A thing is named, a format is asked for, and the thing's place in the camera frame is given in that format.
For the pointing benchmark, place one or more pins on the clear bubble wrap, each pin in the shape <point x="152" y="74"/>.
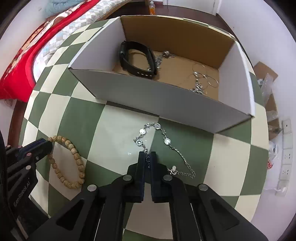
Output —
<point x="265" y="87"/>

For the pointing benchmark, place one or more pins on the red quilted blanket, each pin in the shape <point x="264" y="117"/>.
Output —
<point x="18" y="80"/>

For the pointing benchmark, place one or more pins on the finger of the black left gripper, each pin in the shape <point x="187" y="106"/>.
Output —
<point x="38" y="149"/>

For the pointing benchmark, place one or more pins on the white cardboard box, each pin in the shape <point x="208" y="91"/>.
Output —
<point x="203" y="75"/>

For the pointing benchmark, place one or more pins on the brown cardboard box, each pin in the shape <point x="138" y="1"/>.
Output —
<point x="273" y="122"/>

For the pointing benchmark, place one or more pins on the orange drink bottle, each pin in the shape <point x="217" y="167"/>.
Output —
<point x="152" y="8"/>

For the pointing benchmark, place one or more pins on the blue blanket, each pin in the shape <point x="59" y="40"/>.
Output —
<point x="56" y="6"/>

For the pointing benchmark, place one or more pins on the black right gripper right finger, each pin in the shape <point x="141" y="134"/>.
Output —
<point x="160" y="190"/>

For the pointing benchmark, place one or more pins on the black fitness band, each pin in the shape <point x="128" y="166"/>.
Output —
<point x="136" y="59"/>

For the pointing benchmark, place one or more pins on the white power strip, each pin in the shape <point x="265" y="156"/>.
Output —
<point x="286" y="159"/>

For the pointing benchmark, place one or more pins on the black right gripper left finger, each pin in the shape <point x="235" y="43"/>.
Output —
<point x="135" y="187"/>

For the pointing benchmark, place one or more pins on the green checkered tablecloth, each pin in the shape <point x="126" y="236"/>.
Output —
<point x="215" y="179"/>

